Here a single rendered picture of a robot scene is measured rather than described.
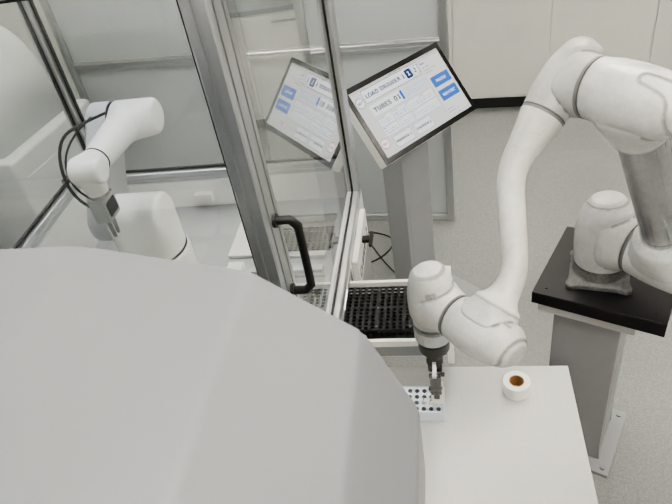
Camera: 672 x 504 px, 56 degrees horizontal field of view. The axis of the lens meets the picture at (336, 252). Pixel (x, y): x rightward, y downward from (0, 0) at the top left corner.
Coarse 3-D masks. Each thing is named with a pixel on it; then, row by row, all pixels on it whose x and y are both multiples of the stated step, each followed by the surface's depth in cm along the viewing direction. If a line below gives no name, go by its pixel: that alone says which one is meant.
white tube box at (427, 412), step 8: (408, 392) 168; (416, 392) 169; (424, 392) 169; (416, 400) 165; (424, 408) 164; (432, 408) 163; (440, 408) 162; (424, 416) 163; (432, 416) 162; (440, 416) 162
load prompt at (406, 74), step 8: (416, 64) 242; (400, 72) 238; (408, 72) 240; (416, 72) 241; (384, 80) 234; (392, 80) 236; (400, 80) 237; (408, 80) 239; (368, 88) 230; (376, 88) 232; (384, 88) 233; (392, 88) 235; (368, 96) 230; (376, 96) 231
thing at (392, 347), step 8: (368, 280) 190; (376, 280) 189; (384, 280) 189; (392, 280) 188; (400, 280) 188; (376, 344) 171; (384, 344) 170; (392, 344) 170; (400, 344) 170; (408, 344) 169; (416, 344) 169; (384, 352) 172; (392, 352) 172; (400, 352) 171; (408, 352) 171; (416, 352) 171
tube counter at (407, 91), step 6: (420, 78) 242; (408, 84) 239; (414, 84) 240; (420, 84) 241; (426, 84) 242; (402, 90) 237; (408, 90) 238; (414, 90) 239; (420, 90) 240; (396, 96) 235; (402, 96) 236; (408, 96) 237; (396, 102) 234
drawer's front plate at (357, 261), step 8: (360, 216) 211; (360, 224) 207; (360, 232) 204; (360, 240) 201; (360, 248) 200; (360, 256) 199; (352, 264) 193; (360, 264) 198; (360, 272) 198; (360, 280) 197
